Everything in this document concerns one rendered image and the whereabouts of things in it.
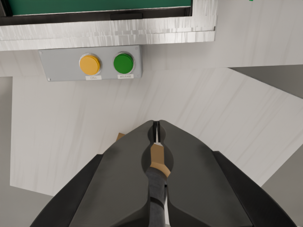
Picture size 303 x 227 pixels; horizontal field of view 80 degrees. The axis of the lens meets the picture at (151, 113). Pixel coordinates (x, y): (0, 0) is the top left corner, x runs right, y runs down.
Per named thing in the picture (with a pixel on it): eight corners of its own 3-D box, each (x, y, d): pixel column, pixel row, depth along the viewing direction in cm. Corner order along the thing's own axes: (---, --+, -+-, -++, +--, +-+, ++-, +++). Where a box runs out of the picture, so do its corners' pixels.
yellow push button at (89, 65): (103, 72, 40) (100, 74, 38) (84, 73, 40) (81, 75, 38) (99, 53, 38) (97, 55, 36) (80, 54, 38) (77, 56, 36)
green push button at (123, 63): (135, 71, 40) (134, 73, 38) (116, 71, 40) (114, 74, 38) (133, 52, 38) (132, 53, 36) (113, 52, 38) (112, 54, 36)
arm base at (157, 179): (153, 203, 62) (154, 234, 54) (112, 190, 59) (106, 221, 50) (177, 176, 55) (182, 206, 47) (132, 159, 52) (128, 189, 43)
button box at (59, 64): (143, 71, 45) (141, 79, 39) (59, 74, 46) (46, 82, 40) (141, 41, 42) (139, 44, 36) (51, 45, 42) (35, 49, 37)
